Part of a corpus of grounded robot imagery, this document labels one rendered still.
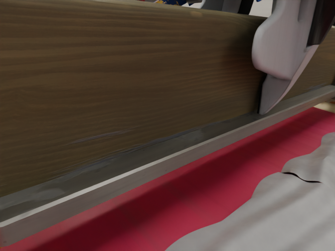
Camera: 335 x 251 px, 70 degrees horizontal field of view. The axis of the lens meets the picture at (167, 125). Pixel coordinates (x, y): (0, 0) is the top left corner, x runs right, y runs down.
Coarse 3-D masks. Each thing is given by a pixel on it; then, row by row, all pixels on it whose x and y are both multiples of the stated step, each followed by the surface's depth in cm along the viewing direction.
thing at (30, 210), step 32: (320, 96) 24; (224, 128) 15; (256, 128) 17; (128, 160) 11; (160, 160) 11; (192, 160) 13; (32, 192) 8; (64, 192) 9; (96, 192) 9; (0, 224) 7; (32, 224) 8
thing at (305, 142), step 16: (304, 112) 32; (320, 112) 32; (272, 128) 26; (288, 128) 26; (304, 128) 26; (320, 128) 27; (240, 144) 22; (256, 144) 22; (272, 144) 22; (288, 144) 23; (304, 144) 23; (320, 144) 23; (256, 160) 20; (272, 160) 20; (288, 160) 20
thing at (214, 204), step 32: (224, 160) 19; (128, 192) 15; (160, 192) 15; (192, 192) 15; (224, 192) 16; (64, 224) 12; (96, 224) 12; (128, 224) 13; (160, 224) 13; (192, 224) 13
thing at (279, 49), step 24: (288, 0) 13; (312, 0) 14; (264, 24) 12; (288, 24) 14; (264, 48) 13; (288, 48) 15; (312, 48) 15; (264, 72) 14; (288, 72) 15; (264, 96) 17
